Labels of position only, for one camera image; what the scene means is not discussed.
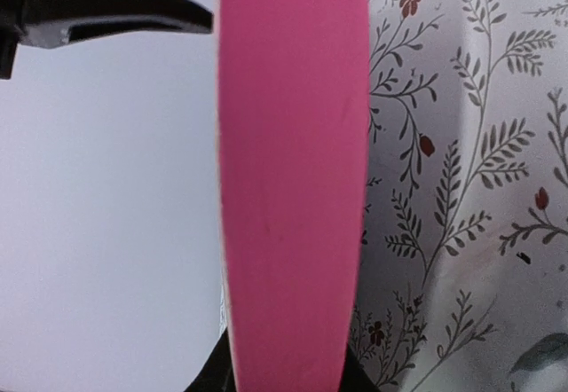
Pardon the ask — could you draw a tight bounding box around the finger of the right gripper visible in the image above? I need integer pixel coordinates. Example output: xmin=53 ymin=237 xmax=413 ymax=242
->
xmin=1 ymin=0 xmax=213 ymax=80

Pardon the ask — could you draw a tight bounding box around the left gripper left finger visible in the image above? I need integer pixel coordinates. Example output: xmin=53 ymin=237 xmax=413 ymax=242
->
xmin=185 ymin=327 xmax=237 ymax=392

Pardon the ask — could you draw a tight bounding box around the pink picture frame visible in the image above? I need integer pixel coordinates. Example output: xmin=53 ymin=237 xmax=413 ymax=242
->
xmin=216 ymin=0 xmax=369 ymax=391

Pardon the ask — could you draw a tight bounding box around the floral patterned table mat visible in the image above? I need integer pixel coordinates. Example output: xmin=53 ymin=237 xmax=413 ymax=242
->
xmin=350 ymin=0 xmax=567 ymax=391

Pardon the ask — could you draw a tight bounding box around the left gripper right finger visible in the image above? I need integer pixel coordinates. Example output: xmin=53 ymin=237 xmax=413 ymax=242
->
xmin=339 ymin=347 xmax=379 ymax=392

